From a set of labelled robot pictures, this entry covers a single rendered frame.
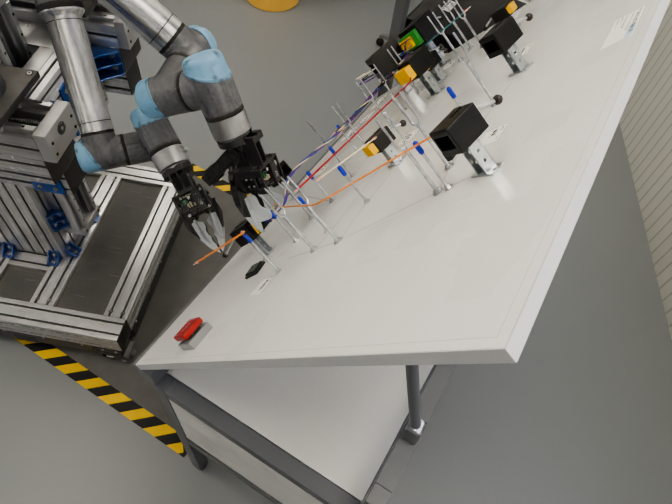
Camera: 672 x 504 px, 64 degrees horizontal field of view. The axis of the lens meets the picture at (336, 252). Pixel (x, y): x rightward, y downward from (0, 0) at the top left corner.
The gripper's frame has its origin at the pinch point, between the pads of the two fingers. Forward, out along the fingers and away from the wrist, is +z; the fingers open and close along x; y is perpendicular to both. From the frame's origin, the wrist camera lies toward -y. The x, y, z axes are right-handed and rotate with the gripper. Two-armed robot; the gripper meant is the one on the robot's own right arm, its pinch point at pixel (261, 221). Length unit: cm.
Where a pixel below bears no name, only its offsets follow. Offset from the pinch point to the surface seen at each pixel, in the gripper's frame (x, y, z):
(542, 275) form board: -40, 60, -20
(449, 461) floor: 31, 12, 133
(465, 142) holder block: -16, 49, -22
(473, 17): 107, 27, -5
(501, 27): 21, 49, -25
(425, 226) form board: -21, 43, -13
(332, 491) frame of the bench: -28, 11, 53
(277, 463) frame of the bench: -27, -1, 47
